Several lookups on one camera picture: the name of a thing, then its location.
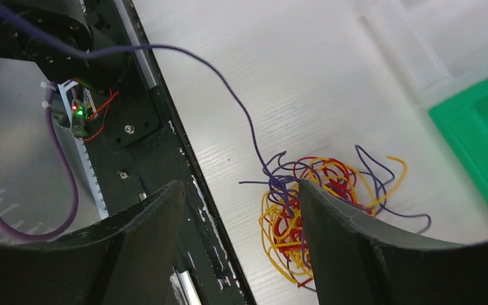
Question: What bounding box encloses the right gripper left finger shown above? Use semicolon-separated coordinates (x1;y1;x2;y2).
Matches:
0;180;186;304

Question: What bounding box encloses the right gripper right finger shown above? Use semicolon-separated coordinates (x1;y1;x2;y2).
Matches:
299;181;488;304

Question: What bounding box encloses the wire bundle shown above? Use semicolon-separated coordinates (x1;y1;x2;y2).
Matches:
238;144;433;292

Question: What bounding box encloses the dark purple wire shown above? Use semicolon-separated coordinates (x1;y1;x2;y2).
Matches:
0;0;287;186

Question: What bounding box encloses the right controller board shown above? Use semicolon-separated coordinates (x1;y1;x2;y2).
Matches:
70;85;95;139

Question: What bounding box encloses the clear plastic bin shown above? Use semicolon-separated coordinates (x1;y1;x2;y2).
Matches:
356;1;488;109

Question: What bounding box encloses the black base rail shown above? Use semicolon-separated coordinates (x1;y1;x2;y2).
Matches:
50;0;257;305

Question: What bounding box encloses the white slotted cable duct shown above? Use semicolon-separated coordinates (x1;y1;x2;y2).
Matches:
57;80;109;219

